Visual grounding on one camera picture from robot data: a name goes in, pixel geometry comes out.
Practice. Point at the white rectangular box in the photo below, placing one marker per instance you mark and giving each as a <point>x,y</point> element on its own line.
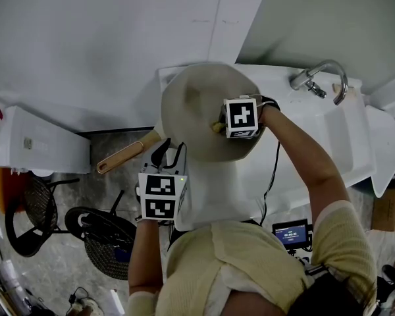
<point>46,143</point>

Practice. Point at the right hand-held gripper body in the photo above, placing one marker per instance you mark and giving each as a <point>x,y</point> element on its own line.
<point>242,117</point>

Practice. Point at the small black monitor screen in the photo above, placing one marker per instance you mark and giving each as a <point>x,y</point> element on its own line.
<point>291,234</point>

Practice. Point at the yellow scrubbing sponge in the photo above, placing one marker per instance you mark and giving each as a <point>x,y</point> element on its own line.
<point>217,127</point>

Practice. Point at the black wicker chair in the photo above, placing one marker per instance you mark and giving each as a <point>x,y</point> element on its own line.
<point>36,209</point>
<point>105,239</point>

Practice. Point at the person's pale yellow knit top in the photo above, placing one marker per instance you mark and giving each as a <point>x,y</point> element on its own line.
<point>237,262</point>

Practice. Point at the person's left forearm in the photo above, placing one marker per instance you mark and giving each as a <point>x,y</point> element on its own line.
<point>145,255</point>

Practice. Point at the chrome faucet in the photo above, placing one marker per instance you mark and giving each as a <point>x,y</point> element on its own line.
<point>316,77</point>

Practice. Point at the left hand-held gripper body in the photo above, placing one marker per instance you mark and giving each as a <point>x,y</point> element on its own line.
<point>159,196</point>

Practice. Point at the white ceramic sink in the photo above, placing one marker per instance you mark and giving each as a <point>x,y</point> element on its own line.
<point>316,137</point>

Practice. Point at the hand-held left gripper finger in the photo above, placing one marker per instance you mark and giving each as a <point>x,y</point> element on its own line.
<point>181,158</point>
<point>160,153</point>

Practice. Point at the person's right forearm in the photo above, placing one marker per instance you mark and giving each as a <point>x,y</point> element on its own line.
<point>303,156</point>

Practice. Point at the brown cardboard box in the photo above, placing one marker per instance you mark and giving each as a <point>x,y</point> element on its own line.
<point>390,206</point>

